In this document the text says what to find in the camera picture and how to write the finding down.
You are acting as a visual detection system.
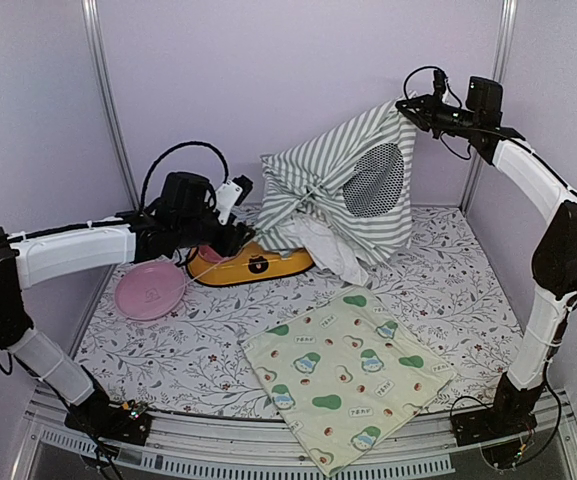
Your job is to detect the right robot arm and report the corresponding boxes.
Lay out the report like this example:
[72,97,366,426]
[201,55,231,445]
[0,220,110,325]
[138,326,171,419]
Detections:
[396,66,577,436]

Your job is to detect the right aluminium frame post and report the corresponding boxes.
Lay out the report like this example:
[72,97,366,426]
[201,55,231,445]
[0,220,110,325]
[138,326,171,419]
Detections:
[460,0,518,211]

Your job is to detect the pink bowl in feeder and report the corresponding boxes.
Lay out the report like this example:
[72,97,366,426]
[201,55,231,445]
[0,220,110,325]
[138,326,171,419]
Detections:
[198,245,223,264]

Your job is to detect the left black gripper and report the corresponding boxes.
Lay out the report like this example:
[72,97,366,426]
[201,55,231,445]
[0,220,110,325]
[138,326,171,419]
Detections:
[175,211,256,256]

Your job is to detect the avocado print cushion mat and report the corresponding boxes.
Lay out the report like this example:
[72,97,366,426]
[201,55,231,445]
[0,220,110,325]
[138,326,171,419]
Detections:
[242,287,457,477]

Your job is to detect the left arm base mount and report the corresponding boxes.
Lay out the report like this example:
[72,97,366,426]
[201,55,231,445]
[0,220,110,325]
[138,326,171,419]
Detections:
[64,382,153,446]

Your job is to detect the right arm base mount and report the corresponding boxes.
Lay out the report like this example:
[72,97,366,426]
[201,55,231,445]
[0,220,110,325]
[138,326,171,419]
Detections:
[449,395,537,471]

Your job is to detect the striped fabric pet tent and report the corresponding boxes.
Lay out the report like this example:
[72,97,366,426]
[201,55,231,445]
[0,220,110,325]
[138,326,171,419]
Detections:
[255,100,416,286]

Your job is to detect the pink round plate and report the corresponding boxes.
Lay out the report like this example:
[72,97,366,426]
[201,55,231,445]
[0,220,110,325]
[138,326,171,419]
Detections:
[114,261,187,322]

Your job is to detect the yellow double pet feeder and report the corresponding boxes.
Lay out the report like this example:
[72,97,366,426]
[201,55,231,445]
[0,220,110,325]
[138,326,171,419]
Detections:
[185,239,315,287]

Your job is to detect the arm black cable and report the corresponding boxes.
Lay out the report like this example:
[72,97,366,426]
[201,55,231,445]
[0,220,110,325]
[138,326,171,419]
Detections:
[401,65,474,161]
[140,141,232,211]

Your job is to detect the aluminium frame post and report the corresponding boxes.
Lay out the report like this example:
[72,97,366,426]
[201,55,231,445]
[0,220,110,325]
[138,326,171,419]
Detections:
[81,0,139,208]
[460,0,518,211]

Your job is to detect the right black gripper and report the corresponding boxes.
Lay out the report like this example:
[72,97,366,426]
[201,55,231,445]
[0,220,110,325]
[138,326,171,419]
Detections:
[397,89,480,139]

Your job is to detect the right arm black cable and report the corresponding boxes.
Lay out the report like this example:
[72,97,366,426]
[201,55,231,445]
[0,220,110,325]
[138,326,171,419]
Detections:
[401,65,474,161]

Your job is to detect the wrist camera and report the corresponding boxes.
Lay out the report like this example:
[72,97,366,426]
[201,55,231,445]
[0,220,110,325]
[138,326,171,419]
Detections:
[215,175,254,225]
[433,69,451,104]

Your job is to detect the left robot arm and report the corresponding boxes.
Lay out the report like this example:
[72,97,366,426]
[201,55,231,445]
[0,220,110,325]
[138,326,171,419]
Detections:
[0,172,254,434]

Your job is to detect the floral table cloth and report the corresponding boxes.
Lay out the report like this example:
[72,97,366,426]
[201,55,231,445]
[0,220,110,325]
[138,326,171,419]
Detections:
[75,207,522,419]

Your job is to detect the left aluminium frame post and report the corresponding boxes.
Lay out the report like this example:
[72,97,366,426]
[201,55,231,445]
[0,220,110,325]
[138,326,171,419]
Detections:
[81,0,139,208]

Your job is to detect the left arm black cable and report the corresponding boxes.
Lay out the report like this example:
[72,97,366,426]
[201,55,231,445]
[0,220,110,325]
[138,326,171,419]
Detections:
[140,141,232,211]

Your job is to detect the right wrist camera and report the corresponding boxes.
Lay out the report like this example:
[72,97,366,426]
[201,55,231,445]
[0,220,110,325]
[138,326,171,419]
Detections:
[433,69,451,104]

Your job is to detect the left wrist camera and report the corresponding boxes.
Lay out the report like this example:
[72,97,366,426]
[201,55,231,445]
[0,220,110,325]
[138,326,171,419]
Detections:
[215,175,254,225]

